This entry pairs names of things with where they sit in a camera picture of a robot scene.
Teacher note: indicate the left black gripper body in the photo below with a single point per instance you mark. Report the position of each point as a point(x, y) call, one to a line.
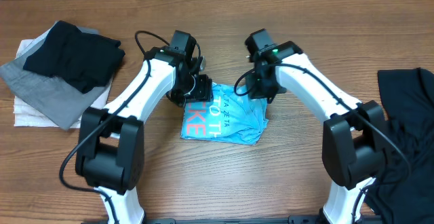
point(201, 88)

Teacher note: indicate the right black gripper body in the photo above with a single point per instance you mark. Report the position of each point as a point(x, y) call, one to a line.
point(264, 86)

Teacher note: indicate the light blue t-shirt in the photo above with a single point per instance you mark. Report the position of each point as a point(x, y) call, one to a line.
point(227, 118)

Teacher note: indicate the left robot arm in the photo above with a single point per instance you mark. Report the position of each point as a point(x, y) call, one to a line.
point(110, 153)

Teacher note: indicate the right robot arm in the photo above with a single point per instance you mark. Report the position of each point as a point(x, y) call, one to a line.
point(355, 149)

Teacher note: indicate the folded black garment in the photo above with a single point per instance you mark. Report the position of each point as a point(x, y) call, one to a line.
point(83, 60)

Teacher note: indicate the folded grey garment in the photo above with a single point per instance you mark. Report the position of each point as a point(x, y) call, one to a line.
point(42, 101)

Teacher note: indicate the black garment pile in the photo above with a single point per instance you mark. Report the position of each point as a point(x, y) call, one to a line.
point(407, 97)

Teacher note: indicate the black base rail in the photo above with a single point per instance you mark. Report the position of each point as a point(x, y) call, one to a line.
point(297, 219)

